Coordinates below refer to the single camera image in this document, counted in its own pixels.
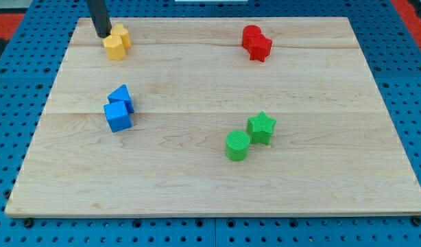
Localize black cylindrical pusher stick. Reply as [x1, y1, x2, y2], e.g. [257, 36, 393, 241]
[86, 0, 112, 38]

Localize yellow hexagon block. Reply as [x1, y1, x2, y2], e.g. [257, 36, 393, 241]
[103, 35, 126, 60]

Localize blue triangle block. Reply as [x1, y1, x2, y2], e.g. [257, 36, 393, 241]
[108, 84, 134, 113]

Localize yellow heart block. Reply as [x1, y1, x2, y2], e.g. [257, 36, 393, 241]
[110, 23, 132, 49]

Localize blue cube block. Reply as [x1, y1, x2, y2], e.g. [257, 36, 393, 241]
[104, 101, 132, 132]

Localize red cylinder block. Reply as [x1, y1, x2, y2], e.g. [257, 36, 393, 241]
[241, 25, 262, 49]

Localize red star block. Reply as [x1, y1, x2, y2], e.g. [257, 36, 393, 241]
[248, 34, 272, 62]

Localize light wooden board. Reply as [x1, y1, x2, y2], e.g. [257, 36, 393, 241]
[5, 17, 421, 218]

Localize green cylinder block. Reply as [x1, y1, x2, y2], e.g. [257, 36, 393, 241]
[226, 130, 250, 161]

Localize green star block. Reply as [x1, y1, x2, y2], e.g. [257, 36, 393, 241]
[246, 112, 276, 145]

